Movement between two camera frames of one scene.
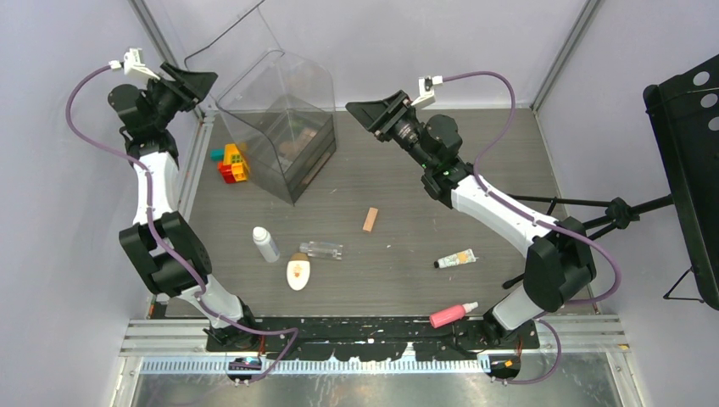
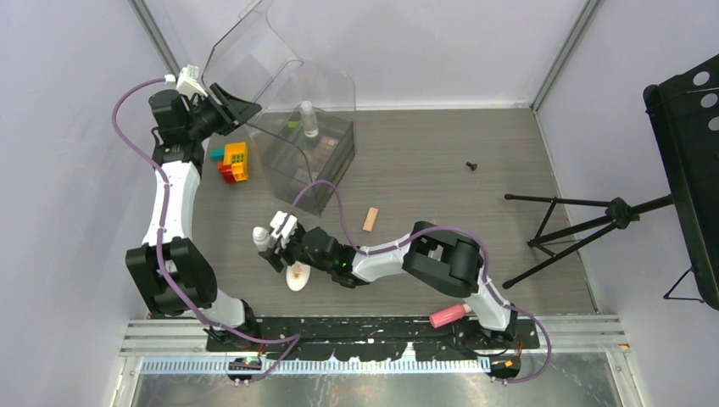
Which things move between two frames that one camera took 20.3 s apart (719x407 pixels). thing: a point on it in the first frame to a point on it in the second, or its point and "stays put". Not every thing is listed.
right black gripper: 376,115 to 274,259
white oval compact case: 298,271 stays put
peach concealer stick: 369,223 stays put
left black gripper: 194,86 to 230,110
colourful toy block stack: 232,164 stays put
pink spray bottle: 451,315 stays put
